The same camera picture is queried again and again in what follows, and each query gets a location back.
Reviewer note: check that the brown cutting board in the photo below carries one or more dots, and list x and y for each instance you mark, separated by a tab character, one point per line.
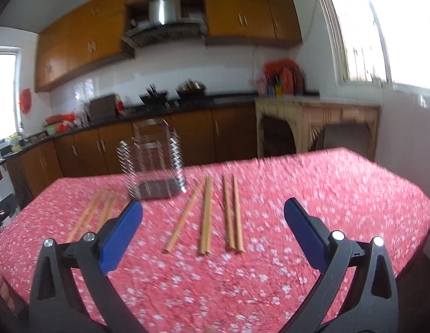
103	108

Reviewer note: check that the wire utensil holder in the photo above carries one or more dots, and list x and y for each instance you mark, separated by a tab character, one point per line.
151	161

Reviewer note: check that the upper wooden cabinets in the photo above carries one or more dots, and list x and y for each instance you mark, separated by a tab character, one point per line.
104	31

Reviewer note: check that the red floral tablecloth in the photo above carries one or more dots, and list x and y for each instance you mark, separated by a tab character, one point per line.
257	290

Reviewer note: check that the red hanging bag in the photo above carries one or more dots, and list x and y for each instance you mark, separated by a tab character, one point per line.
25	101

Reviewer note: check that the bowls and red bags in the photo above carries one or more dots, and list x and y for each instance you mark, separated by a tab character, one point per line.
60	123

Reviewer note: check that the bottles and red bag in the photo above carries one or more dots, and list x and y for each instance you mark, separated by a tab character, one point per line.
279	78

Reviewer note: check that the left window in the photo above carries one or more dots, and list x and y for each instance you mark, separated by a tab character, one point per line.
9	84

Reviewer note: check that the lower wooden cabinets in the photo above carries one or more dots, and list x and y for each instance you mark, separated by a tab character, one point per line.
219	132

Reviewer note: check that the window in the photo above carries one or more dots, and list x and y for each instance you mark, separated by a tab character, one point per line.
381	42
9	84

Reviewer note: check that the yellow dish soap bottle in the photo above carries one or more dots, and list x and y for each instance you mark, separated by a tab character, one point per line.
14	142

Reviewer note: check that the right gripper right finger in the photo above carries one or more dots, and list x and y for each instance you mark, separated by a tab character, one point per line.
371	304

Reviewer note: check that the black wok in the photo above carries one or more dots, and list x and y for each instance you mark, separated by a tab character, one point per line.
154	96

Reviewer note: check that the steel range hood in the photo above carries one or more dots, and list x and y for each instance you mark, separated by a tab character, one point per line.
158	21

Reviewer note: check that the lidded steel pot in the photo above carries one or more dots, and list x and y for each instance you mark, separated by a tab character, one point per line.
191	90

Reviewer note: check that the wooden cabinets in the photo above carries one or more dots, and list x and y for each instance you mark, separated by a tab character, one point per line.
219	132
104	31

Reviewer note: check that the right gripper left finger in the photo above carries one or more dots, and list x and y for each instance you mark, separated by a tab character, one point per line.
56	304

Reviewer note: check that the cream wooden side table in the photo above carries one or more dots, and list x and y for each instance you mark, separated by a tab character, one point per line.
307	117

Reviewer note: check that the bamboo chopstick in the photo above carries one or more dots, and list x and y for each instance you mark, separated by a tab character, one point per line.
206	218
107	210
93	211
84	216
228	216
183	217
238	217

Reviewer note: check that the right window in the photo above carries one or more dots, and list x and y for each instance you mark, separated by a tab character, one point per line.
381	42

